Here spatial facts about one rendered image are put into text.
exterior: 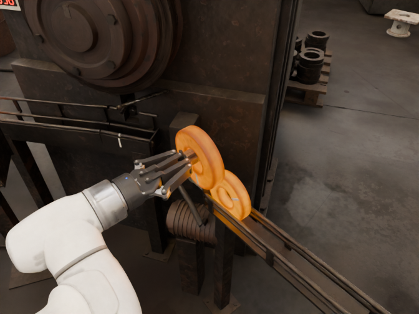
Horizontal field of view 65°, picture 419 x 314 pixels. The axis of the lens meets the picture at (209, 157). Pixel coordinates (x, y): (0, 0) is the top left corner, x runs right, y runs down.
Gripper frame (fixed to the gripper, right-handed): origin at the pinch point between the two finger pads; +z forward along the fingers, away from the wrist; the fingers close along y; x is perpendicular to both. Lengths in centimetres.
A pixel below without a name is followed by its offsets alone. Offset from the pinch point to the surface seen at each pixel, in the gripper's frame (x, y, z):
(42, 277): -89, -61, -51
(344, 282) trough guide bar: -21.5, 36.9, 12.0
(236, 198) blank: -18.2, 4.8, 8.0
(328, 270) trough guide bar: -22.0, 32.6, 12.0
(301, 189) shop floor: -97, -23, 86
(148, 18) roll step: 20.8, -29.5, 8.1
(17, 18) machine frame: 11, -88, -12
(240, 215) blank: -23.8, 6.8, 7.7
